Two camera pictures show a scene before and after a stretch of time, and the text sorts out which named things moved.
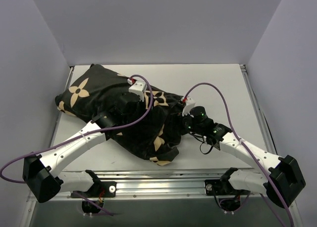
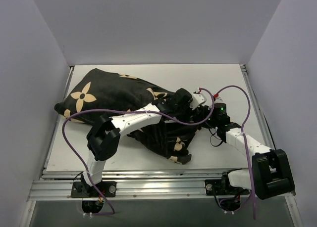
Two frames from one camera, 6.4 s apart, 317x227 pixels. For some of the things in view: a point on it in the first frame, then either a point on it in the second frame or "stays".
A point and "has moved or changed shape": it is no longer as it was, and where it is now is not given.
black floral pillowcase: (148, 136) has moved or changed shape
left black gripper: (135, 98) -> (172, 123)
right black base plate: (219, 187) stays
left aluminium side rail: (59, 115) stays
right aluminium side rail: (257, 111) stays
